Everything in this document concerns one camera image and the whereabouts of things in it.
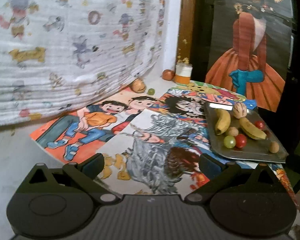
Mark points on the small brown longan fruit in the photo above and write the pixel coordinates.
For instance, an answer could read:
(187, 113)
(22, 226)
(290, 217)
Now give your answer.
(232, 131)

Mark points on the grey haired character drawing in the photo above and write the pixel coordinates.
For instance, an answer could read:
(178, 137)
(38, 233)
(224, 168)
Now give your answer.
(156, 154)

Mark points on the orange dress woman poster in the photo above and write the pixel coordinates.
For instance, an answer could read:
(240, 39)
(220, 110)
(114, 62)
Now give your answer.
(251, 46)

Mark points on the striped pepino melon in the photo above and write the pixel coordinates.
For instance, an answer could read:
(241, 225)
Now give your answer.
(138, 86)
(239, 110)

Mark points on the striped pepino melon by cloth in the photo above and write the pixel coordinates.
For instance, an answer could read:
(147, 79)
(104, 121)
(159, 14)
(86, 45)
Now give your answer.
(138, 86)

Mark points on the spotted ripe banana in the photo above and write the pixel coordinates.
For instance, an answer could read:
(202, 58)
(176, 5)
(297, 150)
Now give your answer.
(251, 130)

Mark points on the printed white cloth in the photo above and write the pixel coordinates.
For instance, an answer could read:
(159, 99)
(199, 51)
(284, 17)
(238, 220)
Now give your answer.
(61, 55)

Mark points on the yellow flower sprig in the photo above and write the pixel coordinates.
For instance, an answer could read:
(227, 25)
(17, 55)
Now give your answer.
(183, 51)

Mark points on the anime character drawing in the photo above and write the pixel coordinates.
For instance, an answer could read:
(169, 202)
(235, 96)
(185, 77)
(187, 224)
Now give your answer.
(183, 107)

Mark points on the red cherry tomato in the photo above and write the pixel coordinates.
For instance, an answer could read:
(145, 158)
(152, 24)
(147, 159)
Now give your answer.
(241, 141)

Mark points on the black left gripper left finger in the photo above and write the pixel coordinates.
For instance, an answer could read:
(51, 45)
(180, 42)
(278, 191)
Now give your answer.
(82, 176)

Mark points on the small brown longan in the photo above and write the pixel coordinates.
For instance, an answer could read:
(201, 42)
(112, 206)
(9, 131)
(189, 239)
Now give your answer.
(274, 147)

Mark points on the green grape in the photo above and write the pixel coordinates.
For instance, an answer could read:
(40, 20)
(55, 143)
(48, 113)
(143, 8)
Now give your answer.
(151, 91)
(229, 141)

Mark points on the white orange jar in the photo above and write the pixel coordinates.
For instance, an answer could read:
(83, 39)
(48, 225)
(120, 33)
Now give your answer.
(183, 73)

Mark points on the yellow banana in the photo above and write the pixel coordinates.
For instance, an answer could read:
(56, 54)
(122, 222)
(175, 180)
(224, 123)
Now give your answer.
(223, 122)

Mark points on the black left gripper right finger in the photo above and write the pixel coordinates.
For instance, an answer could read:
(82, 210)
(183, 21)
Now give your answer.
(219, 176)

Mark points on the brown wooden post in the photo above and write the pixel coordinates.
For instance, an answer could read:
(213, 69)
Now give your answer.
(186, 22)

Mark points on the red apple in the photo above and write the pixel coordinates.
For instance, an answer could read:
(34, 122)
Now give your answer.
(168, 75)

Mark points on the metal tray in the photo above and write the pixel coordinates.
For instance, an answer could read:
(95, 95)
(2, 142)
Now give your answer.
(255, 150)

